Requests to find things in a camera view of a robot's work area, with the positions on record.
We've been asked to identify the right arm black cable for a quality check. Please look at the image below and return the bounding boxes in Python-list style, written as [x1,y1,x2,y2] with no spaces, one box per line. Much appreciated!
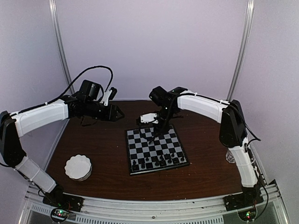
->
[233,102,268,210]

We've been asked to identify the clear drinking glass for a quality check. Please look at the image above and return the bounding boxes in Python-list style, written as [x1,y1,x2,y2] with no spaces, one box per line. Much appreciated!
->
[226,150,235,163]

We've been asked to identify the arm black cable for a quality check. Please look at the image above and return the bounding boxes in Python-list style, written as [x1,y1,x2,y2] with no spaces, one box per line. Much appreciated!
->
[0,66,114,168]
[233,102,268,210]

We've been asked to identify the right round control board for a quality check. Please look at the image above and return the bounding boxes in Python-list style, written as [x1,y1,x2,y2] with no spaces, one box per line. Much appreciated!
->
[238,208,257,222]

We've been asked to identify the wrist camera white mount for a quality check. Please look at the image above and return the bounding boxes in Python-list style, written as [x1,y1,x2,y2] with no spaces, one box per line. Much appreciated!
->
[136,113,158,125]
[100,87,117,106]

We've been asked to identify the white scalloped bowl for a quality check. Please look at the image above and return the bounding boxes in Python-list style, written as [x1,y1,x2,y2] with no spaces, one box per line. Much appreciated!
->
[64,154,92,182]

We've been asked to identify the aluminium front rail frame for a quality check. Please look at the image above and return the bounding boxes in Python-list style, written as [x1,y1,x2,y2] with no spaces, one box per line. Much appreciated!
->
[18,179,290,224]

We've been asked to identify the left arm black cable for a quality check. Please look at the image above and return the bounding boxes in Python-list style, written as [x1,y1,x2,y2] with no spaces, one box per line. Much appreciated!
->
[0,66,114,168]

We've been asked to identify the round control board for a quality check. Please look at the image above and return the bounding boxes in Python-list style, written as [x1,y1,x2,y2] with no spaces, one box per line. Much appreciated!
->
[50,208,70,223]
[238,208,257,222]

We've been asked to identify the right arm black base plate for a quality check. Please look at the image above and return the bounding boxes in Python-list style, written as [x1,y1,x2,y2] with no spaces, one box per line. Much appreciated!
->
[223,193,264,211]

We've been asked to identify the left round control board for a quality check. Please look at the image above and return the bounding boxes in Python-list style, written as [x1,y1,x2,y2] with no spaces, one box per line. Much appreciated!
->
[50,208,70,223]

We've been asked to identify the aluminium corner post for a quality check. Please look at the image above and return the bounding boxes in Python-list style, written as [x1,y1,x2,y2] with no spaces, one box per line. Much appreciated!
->
[49,0,75,94]
[227,0,255,101]

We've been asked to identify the black and grey chessboard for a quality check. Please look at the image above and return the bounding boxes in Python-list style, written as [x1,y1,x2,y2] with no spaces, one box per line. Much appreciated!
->
[125,125,190,175]

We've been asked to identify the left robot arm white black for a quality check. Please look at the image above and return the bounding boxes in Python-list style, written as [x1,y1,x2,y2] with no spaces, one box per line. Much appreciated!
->
[0,80,124,207]

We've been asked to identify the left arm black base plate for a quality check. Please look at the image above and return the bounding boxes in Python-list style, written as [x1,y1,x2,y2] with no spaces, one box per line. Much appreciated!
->
[43,194,84,212]

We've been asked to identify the left aluminium corner post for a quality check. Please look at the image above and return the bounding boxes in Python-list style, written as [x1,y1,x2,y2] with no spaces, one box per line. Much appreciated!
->
[49,0,75,94]

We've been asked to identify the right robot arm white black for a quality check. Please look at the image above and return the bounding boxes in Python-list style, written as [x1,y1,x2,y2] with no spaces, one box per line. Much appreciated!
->
[141,86,259,206]

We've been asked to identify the right aluminium corner post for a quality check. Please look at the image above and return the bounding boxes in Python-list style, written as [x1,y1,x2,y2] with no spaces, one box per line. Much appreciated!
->
[227,0,255,101]

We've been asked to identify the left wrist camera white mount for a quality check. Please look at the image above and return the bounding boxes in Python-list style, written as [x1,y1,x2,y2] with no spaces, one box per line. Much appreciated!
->
[100,87,117,106]

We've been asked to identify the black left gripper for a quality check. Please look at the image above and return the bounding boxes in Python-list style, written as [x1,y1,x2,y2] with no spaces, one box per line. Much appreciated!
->
[85,100,125,121]

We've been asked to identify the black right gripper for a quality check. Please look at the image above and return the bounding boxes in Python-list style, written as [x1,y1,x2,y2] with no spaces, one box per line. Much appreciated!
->
[153,105,177,137]

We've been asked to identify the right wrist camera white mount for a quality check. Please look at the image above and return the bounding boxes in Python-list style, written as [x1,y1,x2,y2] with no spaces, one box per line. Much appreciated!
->
[136,113,158,125]

